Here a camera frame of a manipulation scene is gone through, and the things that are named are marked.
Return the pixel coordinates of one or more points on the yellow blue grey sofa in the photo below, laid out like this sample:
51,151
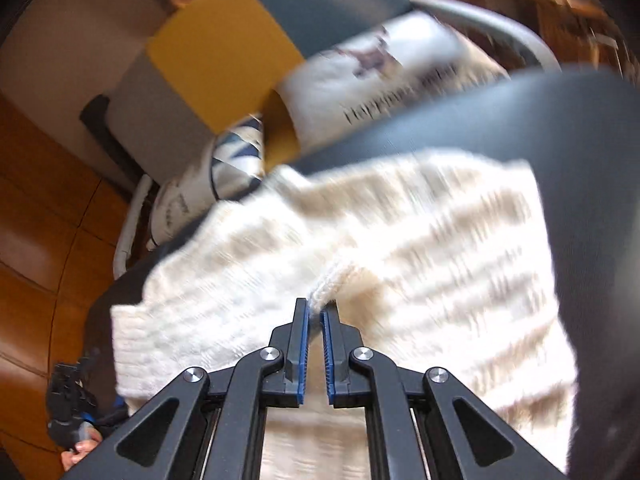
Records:
215,61

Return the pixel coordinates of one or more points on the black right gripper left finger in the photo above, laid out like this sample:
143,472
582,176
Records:
285,388

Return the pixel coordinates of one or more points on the white knitted sweater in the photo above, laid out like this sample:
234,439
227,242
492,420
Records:
439,258

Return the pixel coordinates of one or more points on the operator left hand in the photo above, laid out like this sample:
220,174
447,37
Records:
80,451

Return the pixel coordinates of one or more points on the wooden cluttered table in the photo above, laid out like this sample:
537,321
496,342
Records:
582,32

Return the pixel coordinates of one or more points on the deer print pillow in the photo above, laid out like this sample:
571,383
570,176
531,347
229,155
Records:
377,74

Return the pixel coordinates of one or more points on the blue triangle pattern pillow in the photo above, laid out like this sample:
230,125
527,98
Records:
231,166

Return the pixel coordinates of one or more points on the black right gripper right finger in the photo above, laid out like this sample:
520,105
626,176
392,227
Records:
347,362

